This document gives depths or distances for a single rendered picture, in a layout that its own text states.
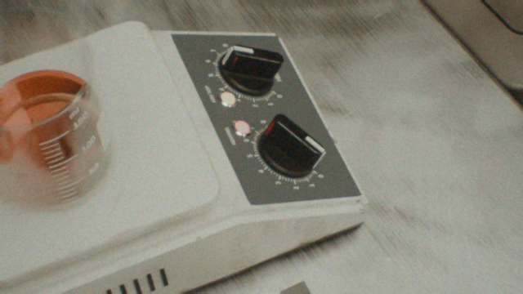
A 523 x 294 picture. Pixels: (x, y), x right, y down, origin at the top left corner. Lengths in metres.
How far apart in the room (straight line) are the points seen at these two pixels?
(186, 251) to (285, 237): 0.06
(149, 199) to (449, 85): 0.22
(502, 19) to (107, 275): 0.74
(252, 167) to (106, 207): 0.08
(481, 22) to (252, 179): 0.67
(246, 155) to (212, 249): 0.05
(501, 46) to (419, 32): 0.49
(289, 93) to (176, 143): 0.10
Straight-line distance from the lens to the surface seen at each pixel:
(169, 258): 0.54
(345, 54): 0.67
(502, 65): 1.16
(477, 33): 1.18
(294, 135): 0.56
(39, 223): 0.53
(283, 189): 0.56
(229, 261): 0.57
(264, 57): 0.59
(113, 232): 0.52
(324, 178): 0.58
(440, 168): 0.63
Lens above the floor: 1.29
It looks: 59 degrees down
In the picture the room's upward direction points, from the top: 4 degrees counter-clockwise
